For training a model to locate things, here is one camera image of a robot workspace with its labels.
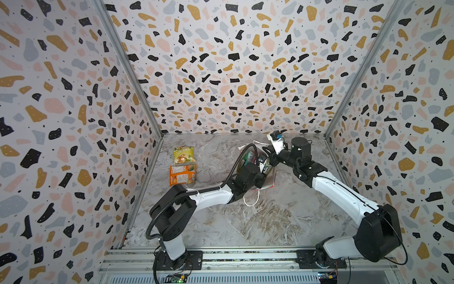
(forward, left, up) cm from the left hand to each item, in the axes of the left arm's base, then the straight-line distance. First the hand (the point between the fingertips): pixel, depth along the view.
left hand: (266, 169), depth 85 cm
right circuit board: (-41, -22, -17) cm, 50 cm away
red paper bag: (-7, +6, -15) cm, 18 cm away
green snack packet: (+8, +9, -2) cm, 12 cm away
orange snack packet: (+6, +44, -13) cm, 46 cm away
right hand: (+5, +1, +11) cm, 12 cm away
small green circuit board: (-41, +38, -16) cm, 58 cm away
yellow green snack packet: (+19, +46, -11) cm, 51 cm away
